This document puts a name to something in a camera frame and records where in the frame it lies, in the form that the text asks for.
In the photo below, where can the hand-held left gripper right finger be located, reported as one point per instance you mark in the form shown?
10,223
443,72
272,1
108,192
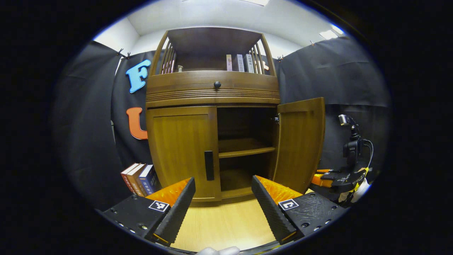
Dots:
270,212

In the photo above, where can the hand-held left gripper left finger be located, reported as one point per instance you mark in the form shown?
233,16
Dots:
177,212

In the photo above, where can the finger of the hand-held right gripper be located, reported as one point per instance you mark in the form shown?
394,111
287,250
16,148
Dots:
320,180

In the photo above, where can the wooden cabinet door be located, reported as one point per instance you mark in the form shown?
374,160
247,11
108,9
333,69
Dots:
299,141
180,152

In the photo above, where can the wooden double-door shoe cabinet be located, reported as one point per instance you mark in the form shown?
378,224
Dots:
212,94

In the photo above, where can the blue book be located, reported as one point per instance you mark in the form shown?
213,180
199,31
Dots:
148,180

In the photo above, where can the red book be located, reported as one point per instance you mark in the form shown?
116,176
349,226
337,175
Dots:
127,177

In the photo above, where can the small ceiling light panel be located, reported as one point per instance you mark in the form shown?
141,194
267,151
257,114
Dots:
329,33

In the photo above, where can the black round drawer knob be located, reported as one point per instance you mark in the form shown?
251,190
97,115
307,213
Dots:
217,84

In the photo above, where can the grey book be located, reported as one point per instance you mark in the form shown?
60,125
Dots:
239,63

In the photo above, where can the pink book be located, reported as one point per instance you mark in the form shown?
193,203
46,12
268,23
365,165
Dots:
229,62

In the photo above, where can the large ceiling light panel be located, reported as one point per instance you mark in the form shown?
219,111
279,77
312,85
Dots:
253,1

